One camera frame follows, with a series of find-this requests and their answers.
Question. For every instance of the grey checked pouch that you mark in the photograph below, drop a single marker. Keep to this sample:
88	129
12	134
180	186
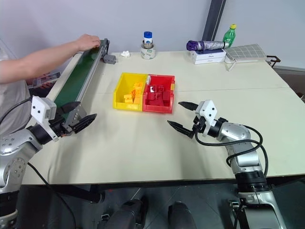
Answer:
245	52

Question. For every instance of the yellow plastic bin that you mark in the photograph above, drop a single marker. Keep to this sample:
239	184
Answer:
127	81

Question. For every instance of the dark metal chair frame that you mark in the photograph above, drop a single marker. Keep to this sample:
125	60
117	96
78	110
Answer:
274	60

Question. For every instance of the yellow toy block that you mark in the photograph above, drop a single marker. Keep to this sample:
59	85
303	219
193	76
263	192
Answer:
128	98
137	100
139	85

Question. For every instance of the dark rounded shape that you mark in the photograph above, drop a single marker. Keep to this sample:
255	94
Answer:
129	212
181	215

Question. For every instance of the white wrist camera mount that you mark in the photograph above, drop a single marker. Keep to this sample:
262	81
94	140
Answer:
40	108
208	112

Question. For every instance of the person's bare hand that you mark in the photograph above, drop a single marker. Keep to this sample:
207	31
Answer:
88	41

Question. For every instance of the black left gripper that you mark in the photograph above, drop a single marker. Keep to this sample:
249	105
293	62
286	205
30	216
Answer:
59	127

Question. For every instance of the person's bare forearm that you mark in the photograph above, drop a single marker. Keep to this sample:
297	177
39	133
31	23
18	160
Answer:
40	60

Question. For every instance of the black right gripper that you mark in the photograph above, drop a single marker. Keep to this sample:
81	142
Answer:
199	126

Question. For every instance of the white flat carton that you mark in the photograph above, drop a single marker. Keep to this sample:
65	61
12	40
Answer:
209	60
209	55

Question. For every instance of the dark grey wall pillar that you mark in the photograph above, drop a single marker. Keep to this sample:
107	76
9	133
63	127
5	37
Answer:
213	19

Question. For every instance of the person's grey shirt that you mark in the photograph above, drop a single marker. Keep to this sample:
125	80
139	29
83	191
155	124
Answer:
12	102

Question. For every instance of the white tape roll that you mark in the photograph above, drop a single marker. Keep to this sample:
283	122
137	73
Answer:
148	53

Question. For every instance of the green bottle yellow cap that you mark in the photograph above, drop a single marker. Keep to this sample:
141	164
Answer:
229	35

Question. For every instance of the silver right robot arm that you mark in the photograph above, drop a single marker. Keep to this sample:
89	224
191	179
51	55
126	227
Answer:
240	148

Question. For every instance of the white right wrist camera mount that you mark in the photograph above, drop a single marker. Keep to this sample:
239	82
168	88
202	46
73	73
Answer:
208	112

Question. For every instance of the white bottle blue cap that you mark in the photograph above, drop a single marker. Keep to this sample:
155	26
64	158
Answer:
148	38

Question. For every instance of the black table frame bar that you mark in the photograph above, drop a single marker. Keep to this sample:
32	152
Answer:
78	192

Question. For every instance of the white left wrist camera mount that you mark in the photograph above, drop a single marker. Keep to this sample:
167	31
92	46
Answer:
40	108

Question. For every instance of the red toy block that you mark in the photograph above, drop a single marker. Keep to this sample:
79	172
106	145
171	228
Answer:
160	88
155	102
151	96
166	97

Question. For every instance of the crumpled white tissue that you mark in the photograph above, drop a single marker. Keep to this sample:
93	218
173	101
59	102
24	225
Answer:
125	54

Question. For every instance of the orange toy block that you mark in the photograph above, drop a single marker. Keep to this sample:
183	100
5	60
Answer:
135	93

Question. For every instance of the red plastic bin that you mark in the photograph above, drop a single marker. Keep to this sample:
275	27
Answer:
164	80

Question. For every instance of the purple folded umbrella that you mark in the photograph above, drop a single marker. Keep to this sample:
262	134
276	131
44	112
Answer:
205	45

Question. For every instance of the green conveyor belt unit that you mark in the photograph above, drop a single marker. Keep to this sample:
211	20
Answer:
76	78

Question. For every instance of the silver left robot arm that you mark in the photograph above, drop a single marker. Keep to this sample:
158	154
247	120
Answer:
14	152

